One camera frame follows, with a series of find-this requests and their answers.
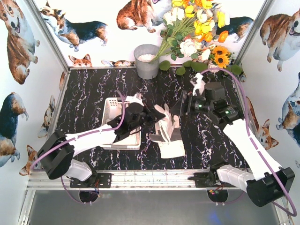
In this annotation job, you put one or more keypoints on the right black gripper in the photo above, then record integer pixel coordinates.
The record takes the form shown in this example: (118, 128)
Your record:
(189, 104)

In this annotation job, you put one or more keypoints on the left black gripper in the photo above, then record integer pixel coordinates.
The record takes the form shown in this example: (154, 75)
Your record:
(148, 115)

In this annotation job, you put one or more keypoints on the white grey glove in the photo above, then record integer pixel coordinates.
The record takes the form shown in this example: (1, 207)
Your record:
(172, 149)

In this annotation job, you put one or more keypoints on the white grey glove underneath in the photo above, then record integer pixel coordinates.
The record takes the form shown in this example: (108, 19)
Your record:
(166, 127)

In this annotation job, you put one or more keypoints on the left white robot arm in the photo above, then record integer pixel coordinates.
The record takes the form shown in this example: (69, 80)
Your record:
(56, 155)

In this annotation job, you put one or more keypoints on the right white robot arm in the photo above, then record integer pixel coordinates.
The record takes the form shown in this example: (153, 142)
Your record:
(268, 180)

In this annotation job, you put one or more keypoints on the small white sunflower pot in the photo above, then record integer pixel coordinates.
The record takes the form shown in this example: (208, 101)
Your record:
(214, 68)

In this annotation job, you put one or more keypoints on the grey metal bucket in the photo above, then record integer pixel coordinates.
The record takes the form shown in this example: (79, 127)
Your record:
(146, 64)

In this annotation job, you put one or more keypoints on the artificial flower bouquet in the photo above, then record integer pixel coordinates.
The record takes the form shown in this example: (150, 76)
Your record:
(197, 29)

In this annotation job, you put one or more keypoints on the aluminium front rail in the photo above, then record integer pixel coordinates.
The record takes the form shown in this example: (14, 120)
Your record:
(128, 180)

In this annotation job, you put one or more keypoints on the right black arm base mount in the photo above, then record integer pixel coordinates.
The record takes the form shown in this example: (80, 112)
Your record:
(209, 179)

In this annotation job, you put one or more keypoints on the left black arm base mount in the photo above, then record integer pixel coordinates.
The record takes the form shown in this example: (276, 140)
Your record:
(96, 180)

